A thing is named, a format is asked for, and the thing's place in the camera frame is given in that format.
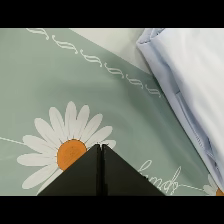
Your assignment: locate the light blue shirt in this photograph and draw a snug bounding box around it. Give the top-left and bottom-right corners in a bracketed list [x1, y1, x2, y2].
[136, 27, 224, 193]

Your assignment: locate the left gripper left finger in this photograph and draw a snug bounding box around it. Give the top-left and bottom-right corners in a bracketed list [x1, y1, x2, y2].
[37, 144, 102, 197]

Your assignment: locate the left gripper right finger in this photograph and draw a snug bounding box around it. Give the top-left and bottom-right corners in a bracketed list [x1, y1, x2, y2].
[100, 143, 166, 197]

